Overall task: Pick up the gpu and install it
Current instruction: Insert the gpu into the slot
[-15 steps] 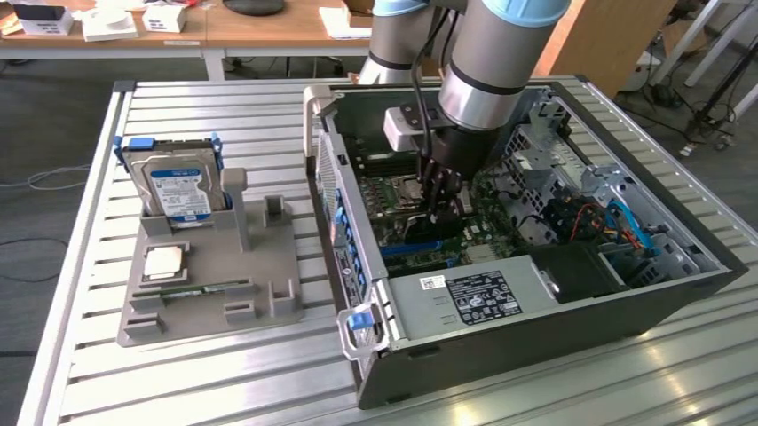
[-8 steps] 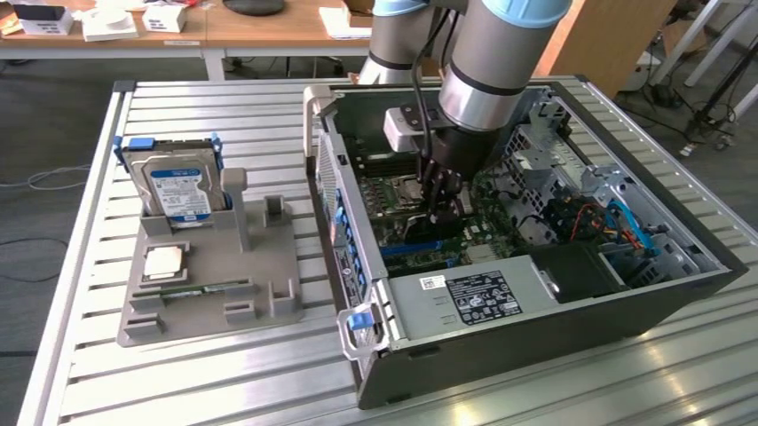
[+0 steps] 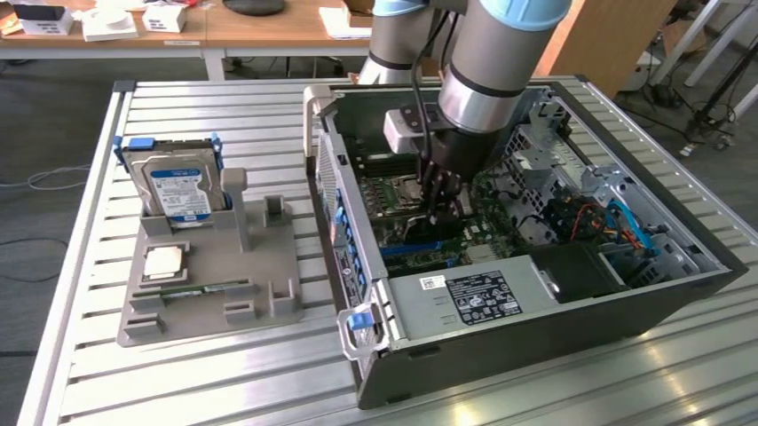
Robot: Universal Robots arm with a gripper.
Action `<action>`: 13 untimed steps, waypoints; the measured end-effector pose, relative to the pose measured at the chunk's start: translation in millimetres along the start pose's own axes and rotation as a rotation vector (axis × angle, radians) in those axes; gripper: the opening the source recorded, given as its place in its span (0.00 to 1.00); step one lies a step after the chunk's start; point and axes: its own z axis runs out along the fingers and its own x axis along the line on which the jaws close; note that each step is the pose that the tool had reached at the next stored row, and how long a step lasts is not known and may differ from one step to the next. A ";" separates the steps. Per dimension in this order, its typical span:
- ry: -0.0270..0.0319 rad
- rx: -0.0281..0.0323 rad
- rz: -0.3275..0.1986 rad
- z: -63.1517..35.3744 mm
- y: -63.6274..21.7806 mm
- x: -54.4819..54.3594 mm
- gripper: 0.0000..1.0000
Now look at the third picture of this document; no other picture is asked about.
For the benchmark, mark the black round pad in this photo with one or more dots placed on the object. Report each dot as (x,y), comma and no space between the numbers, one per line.
(255,6)

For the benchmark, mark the white table frame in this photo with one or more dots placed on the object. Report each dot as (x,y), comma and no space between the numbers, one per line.
(710,44)

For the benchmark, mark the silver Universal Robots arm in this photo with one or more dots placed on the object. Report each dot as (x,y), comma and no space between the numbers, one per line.
(498,53)

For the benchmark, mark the white paper stack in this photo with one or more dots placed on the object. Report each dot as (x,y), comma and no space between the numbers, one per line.
(343,24)

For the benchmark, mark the blue expansion slot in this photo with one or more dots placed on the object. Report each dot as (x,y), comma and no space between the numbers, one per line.
(408,250)

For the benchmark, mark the open black PC case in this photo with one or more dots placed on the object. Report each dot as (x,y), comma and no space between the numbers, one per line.
(532,346)

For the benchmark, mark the white box with black top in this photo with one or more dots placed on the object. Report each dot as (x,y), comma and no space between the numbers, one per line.
(44,20)

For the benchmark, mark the silver spare CPU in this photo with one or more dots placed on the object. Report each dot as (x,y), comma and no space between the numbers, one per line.
(163,261)

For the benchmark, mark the white labelled cardboard box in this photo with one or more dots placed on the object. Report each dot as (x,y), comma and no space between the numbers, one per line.
(164,20)

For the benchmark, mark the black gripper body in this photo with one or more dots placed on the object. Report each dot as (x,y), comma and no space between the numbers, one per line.
(459,151)

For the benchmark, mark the green motherboard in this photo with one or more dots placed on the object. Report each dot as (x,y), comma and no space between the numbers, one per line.
(486,231)

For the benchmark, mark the grey plastic parts rack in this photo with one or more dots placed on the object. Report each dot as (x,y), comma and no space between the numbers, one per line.
(219,262)

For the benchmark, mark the white round device on box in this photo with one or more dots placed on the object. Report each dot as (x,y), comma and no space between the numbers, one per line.
(109,24)

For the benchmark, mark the wooden desk with white frame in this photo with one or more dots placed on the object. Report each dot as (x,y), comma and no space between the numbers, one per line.
(265,31)
(88,44)

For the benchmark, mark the black tripod stand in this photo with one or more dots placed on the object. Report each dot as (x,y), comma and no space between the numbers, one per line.
(719,102)

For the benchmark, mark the wooden cabinet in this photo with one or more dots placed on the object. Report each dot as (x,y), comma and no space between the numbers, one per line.
(603,40)

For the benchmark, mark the silver metal disk bay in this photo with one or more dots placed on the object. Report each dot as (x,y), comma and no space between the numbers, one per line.
(535,164)

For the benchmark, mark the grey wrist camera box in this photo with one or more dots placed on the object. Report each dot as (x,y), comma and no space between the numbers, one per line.
(399,131)

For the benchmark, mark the black Nvidia graphics card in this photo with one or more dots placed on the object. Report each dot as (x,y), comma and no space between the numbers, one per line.
(428,231)

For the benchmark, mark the hard disk in blue caddy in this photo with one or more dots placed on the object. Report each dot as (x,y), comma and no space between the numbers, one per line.
(177,186)

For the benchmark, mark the CPU socket with silver CPU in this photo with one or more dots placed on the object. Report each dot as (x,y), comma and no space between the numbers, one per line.
(406,188)

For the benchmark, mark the blue case latch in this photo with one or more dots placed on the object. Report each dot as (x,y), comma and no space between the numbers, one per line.
(358,321)

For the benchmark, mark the grey power supply unit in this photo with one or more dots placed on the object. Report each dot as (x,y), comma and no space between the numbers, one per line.
(426,306)

